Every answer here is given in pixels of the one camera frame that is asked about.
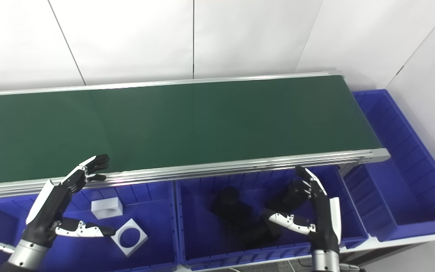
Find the white square plate with hole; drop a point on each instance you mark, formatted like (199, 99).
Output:
(119, 240)

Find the green conveyor belt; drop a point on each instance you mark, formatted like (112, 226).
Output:
(187, 124)

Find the aluminium conveyor leg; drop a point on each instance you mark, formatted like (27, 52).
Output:
(349, 169)

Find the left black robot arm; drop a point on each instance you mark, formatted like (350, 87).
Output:
(25, 257)

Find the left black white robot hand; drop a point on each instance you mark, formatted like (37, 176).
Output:
(47, 211)

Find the black cylinder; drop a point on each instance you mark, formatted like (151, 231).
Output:
(291, 192)
(240, 219)

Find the blue plastic bin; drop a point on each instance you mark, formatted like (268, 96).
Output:
(398, 189)
(149, 219)
(202, 241)

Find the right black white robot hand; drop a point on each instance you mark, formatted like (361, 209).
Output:
(325, 223)

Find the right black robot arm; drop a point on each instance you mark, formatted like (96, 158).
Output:
(325, 260)

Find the white rectangular block part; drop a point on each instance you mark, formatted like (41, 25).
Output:
(106, 207)

